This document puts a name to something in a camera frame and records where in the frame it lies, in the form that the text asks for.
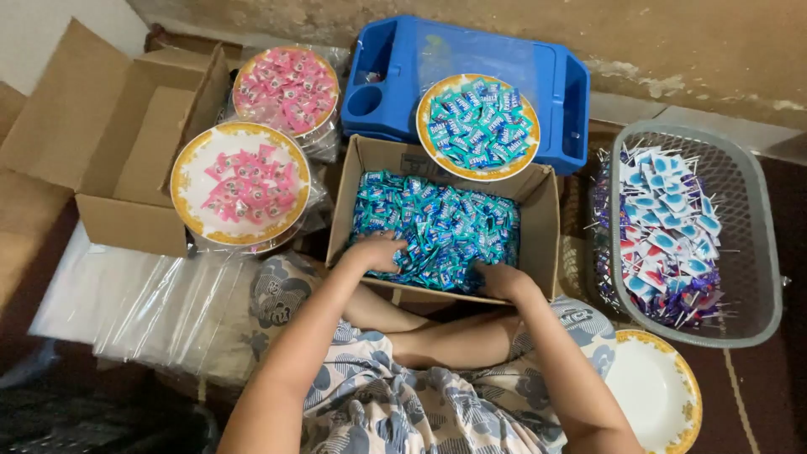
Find person's left hand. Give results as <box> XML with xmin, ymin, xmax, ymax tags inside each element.
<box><xmin>340</xmin><ymin>230</ymin><xmax>410</xmax><ymax>275</ymax></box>

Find empty open cardboard box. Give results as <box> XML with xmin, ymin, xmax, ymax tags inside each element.
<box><xmin>0</xmin><ymin>18</ymin><xmax>232</xmax><ymax>259</ymax></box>

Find empty white gold-rimmed plate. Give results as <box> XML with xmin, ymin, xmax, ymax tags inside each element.
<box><xmin>604</xmin><ymin>328</ymin><xmax>704</xmax><ymax>454</ymax></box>

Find stack of clear plastic bags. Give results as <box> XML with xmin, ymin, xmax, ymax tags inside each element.
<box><xmin>28</xmin><ymin>221</ymin><xmax>261</xmax><ymax>387</ymax></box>

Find grey plastic mesh basket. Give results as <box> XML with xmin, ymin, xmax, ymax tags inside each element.
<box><xmin>607</xmin><ymin>120</ymin><xmax>785</xmax><ymax>349</ymax></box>

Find gold-rimmed plate, sparse pink candies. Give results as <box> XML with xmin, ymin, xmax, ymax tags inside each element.
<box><xmin>169</xmin><ymin>121</ymin><xmax>312</xmax><ymax>247</ymax></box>

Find pile of teal candy packets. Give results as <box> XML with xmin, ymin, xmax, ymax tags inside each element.
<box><xmin>427</xmin><ymin>78</ymin><xmax>535</xmax><ymax>171</ymax></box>

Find person's blue patterned dress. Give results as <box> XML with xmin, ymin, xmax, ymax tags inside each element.
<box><xmin>248</xmin><ymin>252</ymin><xmax>619</xmax><ymax>454</ymax></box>

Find blue plastic tray table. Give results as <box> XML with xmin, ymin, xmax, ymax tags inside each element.
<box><xmin>340</xmin><ymin>15</ymin><xmax>591</xmax><ymax>177</ymax></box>

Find pile of wrapped lollipops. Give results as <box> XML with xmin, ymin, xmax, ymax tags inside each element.
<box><xmin>583</xmin><ymin>142</ymin><xmax>741</xmax><ymax>330</ymax></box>

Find person's bare leg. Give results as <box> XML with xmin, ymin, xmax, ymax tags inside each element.
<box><xmin>383</xmin><ymin>310</ymin><xmax>525</xmax><ymax>371</ymax></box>
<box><xmin>342</xmin><ymin>282</ymin><xmax>437</xmax><ymax>334</ymax></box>

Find cardboard box holding blue candies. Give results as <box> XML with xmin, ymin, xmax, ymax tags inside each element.
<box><xmin>325</xmin><ymin>134</ymin><xmax>562</xmax><ymax>307</ymax></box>

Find dense pile of pink candies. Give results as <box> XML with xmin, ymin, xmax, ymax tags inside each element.
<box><xmin>235</xmin><ymin>48</ymin><xmax>338</xmax><ymax>135</ymax></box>

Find heap of blue candy packets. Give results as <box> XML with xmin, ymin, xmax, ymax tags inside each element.
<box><xmin>348</xmin><ymin>170</ymin><xmax>522</xmax><ymax>295</ymax></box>

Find sparse pile of pink candies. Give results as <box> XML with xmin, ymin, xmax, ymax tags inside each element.
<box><xmin>202</xmin><ymin>144</ymin><xmax>298</xmax><ymax>225</ymax></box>

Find person's right hand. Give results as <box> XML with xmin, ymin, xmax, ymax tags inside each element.
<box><xmin>474</xmin><ymin>261</ymin><xmax>537</xmax><ymax>304</ymax></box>

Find gold-rimmed plate under teal candies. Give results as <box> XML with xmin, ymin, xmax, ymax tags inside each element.
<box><xmin>415</xmin><ymin>74</ymin><xmax>542</xmax><ymax>183</ymax></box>

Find gold-rimmed plate, full pink heap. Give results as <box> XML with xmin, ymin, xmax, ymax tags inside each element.
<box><xmin>231</xmin><ymin>45</ymin><xmax>340</xmax><ymax>139</ymax></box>

